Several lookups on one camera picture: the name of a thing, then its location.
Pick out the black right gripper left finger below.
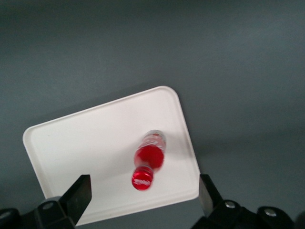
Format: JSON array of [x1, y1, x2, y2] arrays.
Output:
[[33, 174, 92, 229]]

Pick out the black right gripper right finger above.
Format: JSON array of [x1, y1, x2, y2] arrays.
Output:
[[190, 174, 259, 229]]

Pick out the red coke bottle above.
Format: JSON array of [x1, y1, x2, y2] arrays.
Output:
[[131, 129, 167, 192]]

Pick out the pale pink plastic tray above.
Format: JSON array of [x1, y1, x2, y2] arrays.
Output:
[[22, 85, 200, 226]]

